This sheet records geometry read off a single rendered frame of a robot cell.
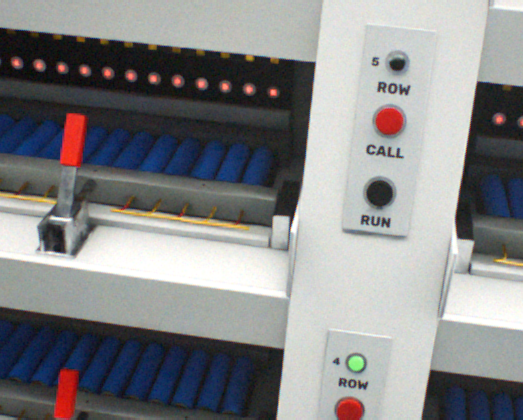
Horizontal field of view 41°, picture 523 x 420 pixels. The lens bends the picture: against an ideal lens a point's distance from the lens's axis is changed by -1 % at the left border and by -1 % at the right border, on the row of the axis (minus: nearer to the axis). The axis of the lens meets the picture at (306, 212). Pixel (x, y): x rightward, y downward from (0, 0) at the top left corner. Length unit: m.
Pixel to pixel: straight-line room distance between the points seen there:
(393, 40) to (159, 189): 0.20
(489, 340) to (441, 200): 0.10
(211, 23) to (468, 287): 0.24
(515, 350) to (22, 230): 0.34
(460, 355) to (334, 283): 0.10
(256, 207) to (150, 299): 0.10
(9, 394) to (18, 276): 0.15
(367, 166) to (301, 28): 0.09
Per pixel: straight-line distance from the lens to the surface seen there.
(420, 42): 0.41
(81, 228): 0.50
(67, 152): 0.49
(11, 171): 0.56
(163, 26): 0.45
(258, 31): 0.43
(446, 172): 0.42
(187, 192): 0.51
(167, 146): 0.58
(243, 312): 0.46
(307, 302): 0.45
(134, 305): 0.48
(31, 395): 0.62
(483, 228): 0.50
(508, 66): 0.43
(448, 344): 0.46
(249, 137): 0.58
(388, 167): 0.42
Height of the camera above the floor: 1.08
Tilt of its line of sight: 13 degrees down
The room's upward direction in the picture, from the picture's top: 6 degrees clockwise
